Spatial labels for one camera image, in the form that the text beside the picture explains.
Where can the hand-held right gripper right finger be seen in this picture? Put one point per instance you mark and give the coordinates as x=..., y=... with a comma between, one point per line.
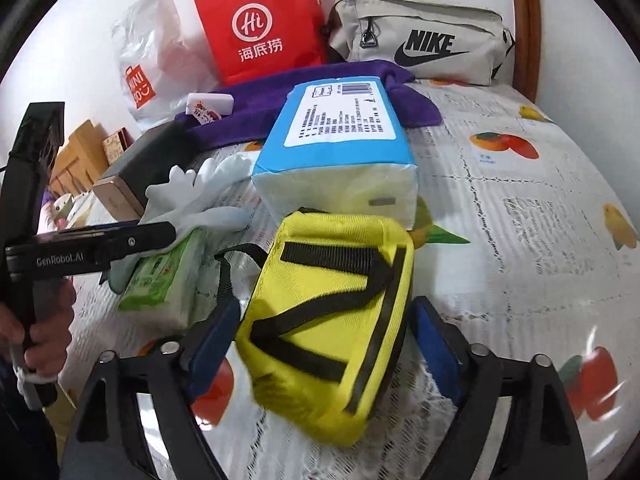
x=435, y=345

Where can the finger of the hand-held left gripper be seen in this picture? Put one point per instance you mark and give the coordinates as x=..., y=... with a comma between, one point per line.
x=140, y=240

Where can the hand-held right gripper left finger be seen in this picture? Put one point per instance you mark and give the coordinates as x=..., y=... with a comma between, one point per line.
x=215, y=335

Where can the green wet wipes pack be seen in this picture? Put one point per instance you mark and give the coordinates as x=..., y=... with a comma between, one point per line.
x=160, y=280

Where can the white glove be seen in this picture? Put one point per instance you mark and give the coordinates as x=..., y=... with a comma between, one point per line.
x=200, y=200

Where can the yellow and black pouch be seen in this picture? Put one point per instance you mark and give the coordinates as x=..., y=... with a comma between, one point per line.
x=325, y=320

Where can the small white snack packet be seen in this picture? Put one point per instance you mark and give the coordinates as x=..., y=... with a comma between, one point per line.
x=210, y=107

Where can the purple fabric tray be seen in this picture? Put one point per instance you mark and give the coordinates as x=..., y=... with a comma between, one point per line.
x=250, y=105

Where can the person's left hand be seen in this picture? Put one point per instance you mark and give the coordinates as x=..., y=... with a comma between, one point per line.
x=55, y=330

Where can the white floral pillow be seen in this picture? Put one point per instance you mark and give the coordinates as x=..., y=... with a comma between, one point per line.
x=67, y=210

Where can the dark green tin box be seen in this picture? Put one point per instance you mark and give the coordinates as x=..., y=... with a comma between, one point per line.
x=145, y=160

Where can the patterned book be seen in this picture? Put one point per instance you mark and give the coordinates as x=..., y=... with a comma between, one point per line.
x=117, y=145

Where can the wooden headboard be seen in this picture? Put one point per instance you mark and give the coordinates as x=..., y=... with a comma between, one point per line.
x=77, y=155

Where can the white plastic shopping bag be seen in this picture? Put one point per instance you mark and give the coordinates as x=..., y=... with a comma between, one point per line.
x=155, y=50

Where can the blue tissue pack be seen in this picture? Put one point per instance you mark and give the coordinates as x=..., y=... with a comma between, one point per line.
x=340, y=135

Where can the red paper bag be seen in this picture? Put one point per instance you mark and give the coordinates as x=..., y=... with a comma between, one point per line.
x=260, y=25

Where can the grey waist bag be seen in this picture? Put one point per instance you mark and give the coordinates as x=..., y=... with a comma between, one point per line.
x=425, y=40

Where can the brown wooden door frame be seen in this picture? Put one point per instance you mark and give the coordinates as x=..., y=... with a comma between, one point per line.
x=527, y=25

